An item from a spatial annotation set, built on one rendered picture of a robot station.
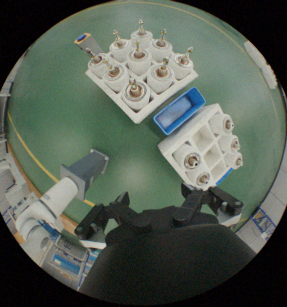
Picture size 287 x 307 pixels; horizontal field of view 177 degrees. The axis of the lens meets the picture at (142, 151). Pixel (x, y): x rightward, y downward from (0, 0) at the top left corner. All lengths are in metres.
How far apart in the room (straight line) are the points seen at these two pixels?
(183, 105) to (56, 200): 0.75
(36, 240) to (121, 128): 0.64
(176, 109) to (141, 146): 0.31
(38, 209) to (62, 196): 0.11
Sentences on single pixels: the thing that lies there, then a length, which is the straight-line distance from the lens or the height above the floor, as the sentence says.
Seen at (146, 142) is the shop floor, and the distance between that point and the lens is 0.56.
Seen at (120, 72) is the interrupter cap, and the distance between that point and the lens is 0.36.
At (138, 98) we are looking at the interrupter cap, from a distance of 0.31.
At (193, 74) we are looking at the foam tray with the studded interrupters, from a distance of 0.51.
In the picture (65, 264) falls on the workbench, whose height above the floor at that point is 1.43.
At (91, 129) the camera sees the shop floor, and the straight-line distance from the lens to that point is 0.66.
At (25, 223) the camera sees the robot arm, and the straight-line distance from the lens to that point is 0.36.
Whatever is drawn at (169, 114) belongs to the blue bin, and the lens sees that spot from 0.57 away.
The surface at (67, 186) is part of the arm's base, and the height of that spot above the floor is 0.35.
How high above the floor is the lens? 0.55
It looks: 74 degrees down
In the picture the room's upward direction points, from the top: 174 degrees counter-clockwise
